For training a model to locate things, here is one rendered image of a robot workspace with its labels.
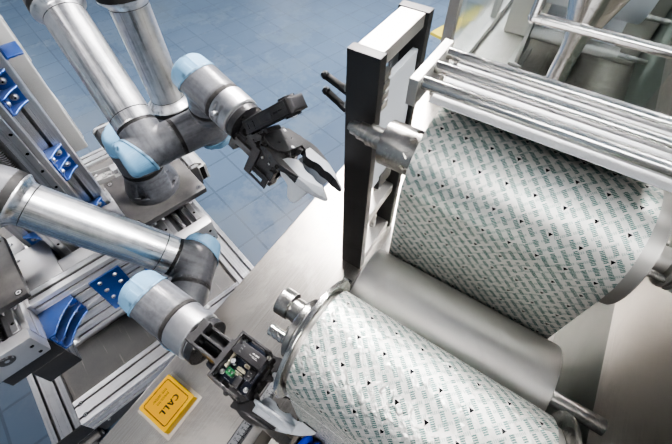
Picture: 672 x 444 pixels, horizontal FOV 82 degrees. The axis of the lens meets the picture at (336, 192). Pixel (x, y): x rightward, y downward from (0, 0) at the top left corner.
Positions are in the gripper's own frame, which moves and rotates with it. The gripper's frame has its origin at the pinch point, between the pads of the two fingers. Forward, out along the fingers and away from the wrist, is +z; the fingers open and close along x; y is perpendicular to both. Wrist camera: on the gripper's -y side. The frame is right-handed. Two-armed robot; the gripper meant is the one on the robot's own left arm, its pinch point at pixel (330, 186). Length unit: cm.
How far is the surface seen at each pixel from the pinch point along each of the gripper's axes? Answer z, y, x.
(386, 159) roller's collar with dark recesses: 5.5, -12.0, 3.0
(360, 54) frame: -5.2, -20.6, 2.3
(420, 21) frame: -4.5, -25.4, -9.5
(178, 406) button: 4.5, 42.8, 22.3
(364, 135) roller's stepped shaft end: 0.7, -11.8, 1.4
